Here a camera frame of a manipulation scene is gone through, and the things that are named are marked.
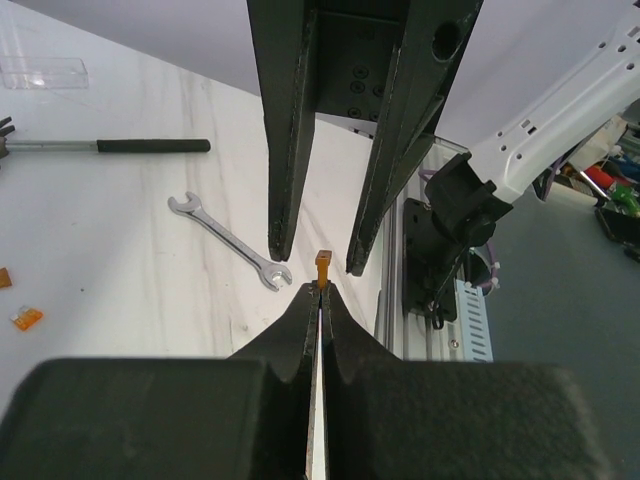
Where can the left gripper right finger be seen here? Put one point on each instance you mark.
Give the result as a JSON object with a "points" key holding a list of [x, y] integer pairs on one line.
{"points": [[389, 418]]}

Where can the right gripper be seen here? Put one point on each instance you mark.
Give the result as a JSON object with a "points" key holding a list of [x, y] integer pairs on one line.
{"points": [[395, 59]]}

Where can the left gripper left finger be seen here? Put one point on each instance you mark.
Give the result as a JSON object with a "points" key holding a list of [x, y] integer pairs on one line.
{"points": [[242, 417]]}

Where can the orange blade fuse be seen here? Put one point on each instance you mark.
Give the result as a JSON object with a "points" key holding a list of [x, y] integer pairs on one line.
{"points": [[5, 279], [322, 262], [25, 318]]}

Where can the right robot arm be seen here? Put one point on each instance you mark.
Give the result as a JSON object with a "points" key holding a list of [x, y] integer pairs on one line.
{"points": [[539, 84]]}

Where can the clear plastic fuse box cover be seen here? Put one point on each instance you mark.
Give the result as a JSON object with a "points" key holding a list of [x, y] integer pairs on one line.
{"points": [[43, 73]]}

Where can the silver combination wrench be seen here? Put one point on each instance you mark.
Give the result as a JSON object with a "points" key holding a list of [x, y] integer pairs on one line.
{"points": [[269, 272]]}

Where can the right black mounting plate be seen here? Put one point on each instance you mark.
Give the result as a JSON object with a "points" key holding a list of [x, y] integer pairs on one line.
{"points": [[428, 285]]}

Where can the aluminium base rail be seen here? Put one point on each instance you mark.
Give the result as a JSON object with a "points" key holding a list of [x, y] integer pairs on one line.
{"points": [[408, 336]]}

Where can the slotted cable duct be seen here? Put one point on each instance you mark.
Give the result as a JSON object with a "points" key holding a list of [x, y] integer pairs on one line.
{"points": [[474, 338]]}

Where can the black handled claw hammer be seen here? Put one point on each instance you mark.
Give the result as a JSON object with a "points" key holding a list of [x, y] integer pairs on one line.
{"points": [[110, 147]]}

